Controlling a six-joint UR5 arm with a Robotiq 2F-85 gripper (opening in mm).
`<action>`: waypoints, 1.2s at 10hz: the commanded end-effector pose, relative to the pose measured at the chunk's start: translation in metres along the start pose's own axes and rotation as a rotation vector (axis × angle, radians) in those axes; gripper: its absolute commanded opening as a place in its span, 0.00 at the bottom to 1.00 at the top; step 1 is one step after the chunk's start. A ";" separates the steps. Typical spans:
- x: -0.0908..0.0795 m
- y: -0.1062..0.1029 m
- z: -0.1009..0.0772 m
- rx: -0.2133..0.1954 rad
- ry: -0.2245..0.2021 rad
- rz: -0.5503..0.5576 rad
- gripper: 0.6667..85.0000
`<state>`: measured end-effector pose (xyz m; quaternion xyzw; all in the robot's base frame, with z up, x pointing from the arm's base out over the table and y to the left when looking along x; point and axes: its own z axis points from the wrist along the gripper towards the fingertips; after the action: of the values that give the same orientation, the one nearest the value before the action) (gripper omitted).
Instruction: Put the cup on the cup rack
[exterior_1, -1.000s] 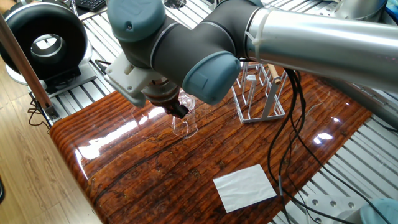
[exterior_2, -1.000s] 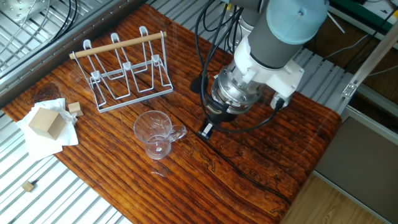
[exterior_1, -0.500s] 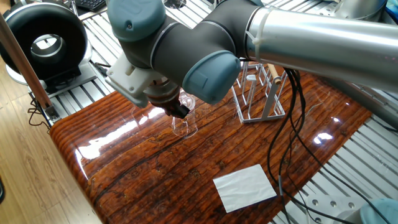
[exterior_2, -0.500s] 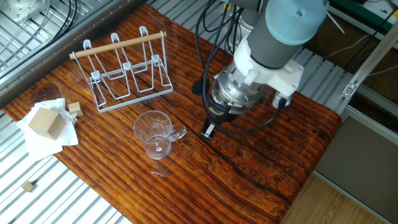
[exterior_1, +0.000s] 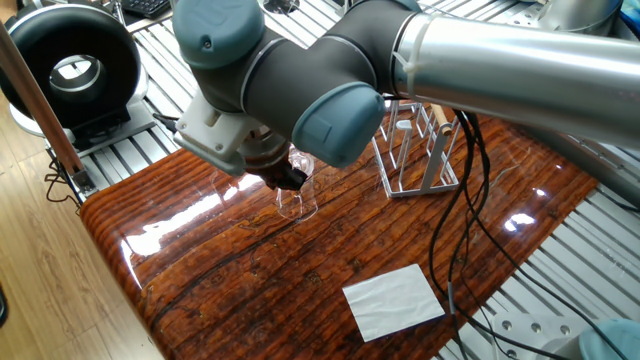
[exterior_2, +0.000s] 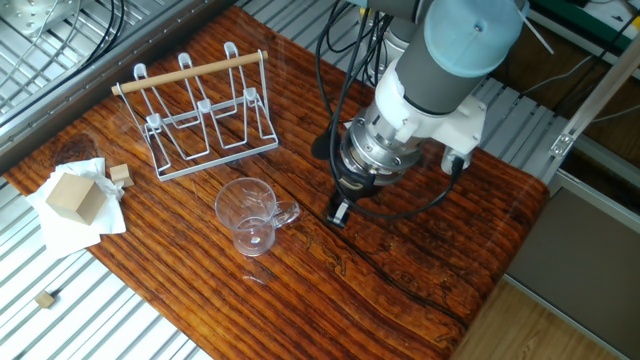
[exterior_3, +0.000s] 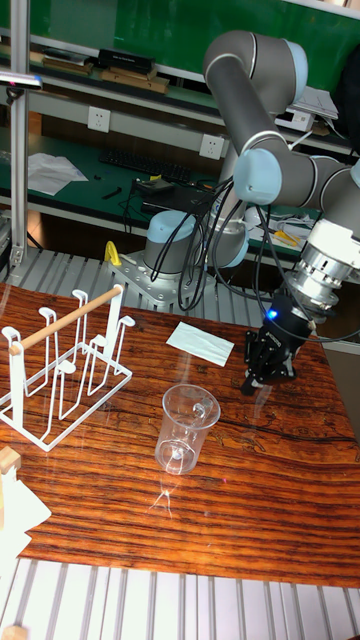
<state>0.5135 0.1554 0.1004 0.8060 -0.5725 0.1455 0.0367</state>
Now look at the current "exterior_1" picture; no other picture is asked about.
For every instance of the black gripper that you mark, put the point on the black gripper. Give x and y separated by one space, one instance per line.
274 166

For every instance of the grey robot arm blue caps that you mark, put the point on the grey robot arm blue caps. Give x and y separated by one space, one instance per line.
480 60

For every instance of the flat white paper sheet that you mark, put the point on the flat white paper sheet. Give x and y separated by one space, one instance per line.
393 300

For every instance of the black keyboard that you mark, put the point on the black keyboard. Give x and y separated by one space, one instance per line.
145 7

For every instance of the black round fan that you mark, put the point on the black round fan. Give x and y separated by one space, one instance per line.
30 40

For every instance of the brown wooden post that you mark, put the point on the brown wooden post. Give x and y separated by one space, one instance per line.
40 100

